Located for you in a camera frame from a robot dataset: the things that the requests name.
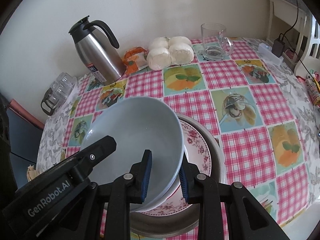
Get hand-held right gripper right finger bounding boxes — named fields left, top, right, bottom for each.
left=178, top=164, right=290, bottom=240

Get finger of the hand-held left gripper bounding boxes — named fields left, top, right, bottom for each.
left=72, top=135, right=117, bottom=180

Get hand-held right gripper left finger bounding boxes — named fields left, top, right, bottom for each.
left=96, top=149, right=153, bottom=240

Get white square bowl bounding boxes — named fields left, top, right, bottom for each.
left=140, top=145, right=190, bottom=213

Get round steel plate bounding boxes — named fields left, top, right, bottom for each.
left=100, top=114, right=225, bottom=238

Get round floral rimmed plate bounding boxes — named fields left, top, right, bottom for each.
left=140, top=120, right=212, bottom=215

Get pale blue round bowl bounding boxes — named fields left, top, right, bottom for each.
left=80, top=96, right=185, bottom=212

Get beige crumpled paper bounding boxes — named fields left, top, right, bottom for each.
left=26, top=164, right=42, bottom=181

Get glass cups in black holder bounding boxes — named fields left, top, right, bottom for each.
left=41, top=72, right=78, bottom=116

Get blue panel with pink edge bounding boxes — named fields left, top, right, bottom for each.
left=6, top=99, right=45, bottom=165

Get orange snack packet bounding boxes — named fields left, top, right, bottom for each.
left=122, top=46, right=149, bottom=75

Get steel thermos jug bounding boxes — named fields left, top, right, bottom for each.
left=69, top=15, right=127, bottom=86

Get bag of white buns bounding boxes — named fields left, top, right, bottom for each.
left=146, top=36, right=195, bottom=70

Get clear glass mug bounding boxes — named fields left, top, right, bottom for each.
left=201, top=23, right=234, bottom=61

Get white power strip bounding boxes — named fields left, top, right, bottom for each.
left=259, top=42, right=284, bottom=64

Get small patterned bottle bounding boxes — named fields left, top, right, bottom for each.
left=306, top=77, right=320, bottom=105

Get black charger adapter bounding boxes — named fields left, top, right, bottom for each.
left=272, top=33, right=286, bottom=57

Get white plastic chair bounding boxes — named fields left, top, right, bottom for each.
left=294, top=12, right=320, bottom=77

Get black charger cable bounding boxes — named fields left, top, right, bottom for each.
left=279, top=0, right=300, bottom=37

